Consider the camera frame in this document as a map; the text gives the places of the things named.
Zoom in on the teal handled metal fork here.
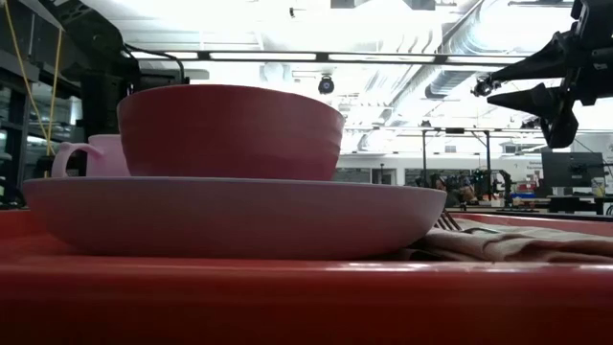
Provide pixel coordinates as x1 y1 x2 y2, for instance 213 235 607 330
433 209 502 235

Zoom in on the silver ventilation duct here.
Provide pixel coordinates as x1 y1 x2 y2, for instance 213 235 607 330
423 0 528 101

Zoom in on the black ceiling-hung device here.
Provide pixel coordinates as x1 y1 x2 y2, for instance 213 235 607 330
471 76 502 99

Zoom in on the pink bowl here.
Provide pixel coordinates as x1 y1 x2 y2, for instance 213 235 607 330
117 83 346 182

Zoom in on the black monitor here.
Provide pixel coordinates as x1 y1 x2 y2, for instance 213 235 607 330
541 151 605 189

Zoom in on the red plastic tray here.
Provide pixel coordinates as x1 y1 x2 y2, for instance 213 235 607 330
0 209 613 345

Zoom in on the beige napkin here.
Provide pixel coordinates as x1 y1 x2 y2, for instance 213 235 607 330
396 218 613 264

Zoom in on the black aluminium table frame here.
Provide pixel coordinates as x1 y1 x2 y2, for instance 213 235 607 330
128 50 528 67

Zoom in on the yellow extension cable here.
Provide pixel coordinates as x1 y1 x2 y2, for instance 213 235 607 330
2 0 55 157
43 28 66 178

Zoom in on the black background station frame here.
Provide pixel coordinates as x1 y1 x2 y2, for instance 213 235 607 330
344 125 494 188

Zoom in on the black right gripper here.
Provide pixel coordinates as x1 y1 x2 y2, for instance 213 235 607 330
487 0 613 150

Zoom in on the lavender round plate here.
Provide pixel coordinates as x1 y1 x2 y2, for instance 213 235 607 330
22 175 448 262

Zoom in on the pink ribbed mug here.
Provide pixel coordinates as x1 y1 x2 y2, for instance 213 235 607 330
51 133 131 178

